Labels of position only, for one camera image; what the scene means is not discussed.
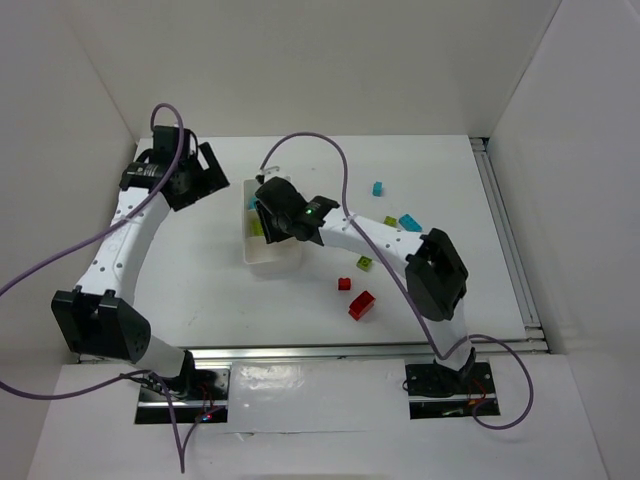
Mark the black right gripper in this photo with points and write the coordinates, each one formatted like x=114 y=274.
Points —
x=267 y=220

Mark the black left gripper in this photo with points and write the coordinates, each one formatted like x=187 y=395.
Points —
x=211 y=167

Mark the lime green tall lego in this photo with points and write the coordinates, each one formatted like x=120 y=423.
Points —
x=256 y=229

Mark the white divided plastic container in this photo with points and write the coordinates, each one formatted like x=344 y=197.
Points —
x=260 y=258

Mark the small red 2x2 lego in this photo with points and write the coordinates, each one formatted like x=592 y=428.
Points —
x=344 y=284

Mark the lime green 2x2 lego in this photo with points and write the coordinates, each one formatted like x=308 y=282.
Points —
x=364 y=263

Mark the small cyan lego brick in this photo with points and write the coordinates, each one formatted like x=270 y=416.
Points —
x=377 y=189

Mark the large red sloped lego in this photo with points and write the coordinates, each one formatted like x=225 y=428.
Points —
x=361 y=305

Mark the cyan 2x4 lego brick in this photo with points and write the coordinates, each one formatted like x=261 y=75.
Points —
x=408 y=223

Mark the lime green patterned lego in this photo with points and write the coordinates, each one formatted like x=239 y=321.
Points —
x=390 y=221

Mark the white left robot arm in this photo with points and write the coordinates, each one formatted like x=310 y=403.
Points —
x=97 y=317

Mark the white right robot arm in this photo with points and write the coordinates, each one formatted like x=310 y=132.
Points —
x=427 y=267

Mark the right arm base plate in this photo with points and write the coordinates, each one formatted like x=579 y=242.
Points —
x=432 y=396

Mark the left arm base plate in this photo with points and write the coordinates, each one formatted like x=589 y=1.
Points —
x=206 y=399

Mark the aluminium rail right side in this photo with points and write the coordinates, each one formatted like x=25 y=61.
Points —
x=535 y=334

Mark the aluminium rail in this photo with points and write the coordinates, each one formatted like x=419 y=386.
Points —
x=535 y=334
x=528 y=346

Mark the aluminium rail front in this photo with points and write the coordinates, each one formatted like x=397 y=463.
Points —
x=528 y=346

